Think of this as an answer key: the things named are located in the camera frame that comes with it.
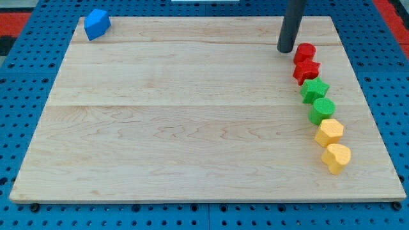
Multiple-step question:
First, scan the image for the green circle block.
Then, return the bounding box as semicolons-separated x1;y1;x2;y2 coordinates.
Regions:
308;98;336;125

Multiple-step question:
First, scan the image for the red circle block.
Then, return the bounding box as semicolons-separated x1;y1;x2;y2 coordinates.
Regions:
293;43;316;64

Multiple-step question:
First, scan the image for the light wooden board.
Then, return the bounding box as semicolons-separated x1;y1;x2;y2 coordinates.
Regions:
10;16;406;204

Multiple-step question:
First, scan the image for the red star block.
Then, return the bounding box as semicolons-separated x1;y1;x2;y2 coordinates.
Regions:
293;59;321;86

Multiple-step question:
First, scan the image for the green star block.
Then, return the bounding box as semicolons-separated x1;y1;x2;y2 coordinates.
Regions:
300;77;330;104

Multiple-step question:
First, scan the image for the yellow hexagon block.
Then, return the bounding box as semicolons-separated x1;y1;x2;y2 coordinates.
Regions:
314;119;344;148

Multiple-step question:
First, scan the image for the yellow heart block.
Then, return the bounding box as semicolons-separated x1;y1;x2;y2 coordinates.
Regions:
321;143;351;174

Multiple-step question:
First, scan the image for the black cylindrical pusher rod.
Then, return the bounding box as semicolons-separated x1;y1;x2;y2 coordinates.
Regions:
277;0;307;53

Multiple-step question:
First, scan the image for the blue pentagon block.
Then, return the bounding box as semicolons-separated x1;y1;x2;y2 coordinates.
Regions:
84;9;111;41

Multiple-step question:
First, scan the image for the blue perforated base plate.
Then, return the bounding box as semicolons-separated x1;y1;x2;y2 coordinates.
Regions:
1;0;408;229

